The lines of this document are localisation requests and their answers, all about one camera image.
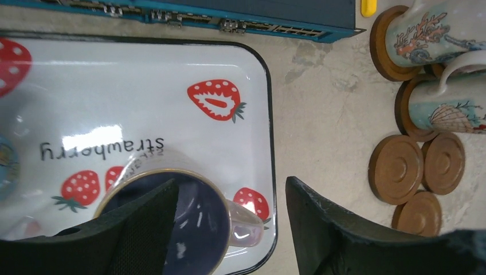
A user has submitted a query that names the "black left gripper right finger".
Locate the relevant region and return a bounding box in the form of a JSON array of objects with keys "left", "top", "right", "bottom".
[{"left": 285, "top": 176, "right": 485, "bottom": 274}]

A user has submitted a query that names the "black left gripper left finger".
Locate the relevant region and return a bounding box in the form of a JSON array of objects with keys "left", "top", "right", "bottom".
[{"left": 1, "top": 180, "right": 179, "bottom": 274}]

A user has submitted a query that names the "purple interior mug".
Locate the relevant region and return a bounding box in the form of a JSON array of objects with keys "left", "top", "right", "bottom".
[{"left": 95, "top": 149, "right": 264, "bottom": 274}]

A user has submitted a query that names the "wooden coaster front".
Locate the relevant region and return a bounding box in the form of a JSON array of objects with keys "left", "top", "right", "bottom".
[{"left": 391, "top": 190, "right": 442, "bottom": 237}]

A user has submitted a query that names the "wooden coaster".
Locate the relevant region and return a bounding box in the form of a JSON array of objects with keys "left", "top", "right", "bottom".
[
  {"left": 394, "top": 74, "right": 438, "bottom": 142},
  {"left": 391, "top": 190, "right": 442, "bottom": 237},
  {"left": 369, "top": 5, "right": 422, "bottom": 82},
  {"left": 422, "top": 132, "right": 465, "bottom": 195},
  {"left": 368, "top": 135, "right": 424, "bottom": 205},
  {"left": 424, "top": 64, "right": 445, "bottom": 78}
]

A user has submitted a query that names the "blue butterfly mug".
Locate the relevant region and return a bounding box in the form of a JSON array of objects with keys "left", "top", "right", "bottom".
[{"left": 1, "top": 135, "right": 20, "bottom": 201}]

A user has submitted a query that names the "cream floral mug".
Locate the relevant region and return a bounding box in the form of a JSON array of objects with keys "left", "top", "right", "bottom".
[{"left": 385, "top": 0, "right": 485, "bottom": 67}]

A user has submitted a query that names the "white strawberry tray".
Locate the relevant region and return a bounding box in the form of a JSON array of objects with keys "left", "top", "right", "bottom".
[{"left": 1, "top": 31, "right": 277, "bottom": 274}]

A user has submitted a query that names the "small yellow screwdriver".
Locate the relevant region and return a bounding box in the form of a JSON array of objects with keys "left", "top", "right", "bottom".
[{"left": 360, "top": 0, "right": 378, "bottom": 18}]

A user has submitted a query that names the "dark network switch box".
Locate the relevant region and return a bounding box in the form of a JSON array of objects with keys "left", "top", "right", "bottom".
[{"left": 1, "top": 0, "right": 364, "bottom": 44}]

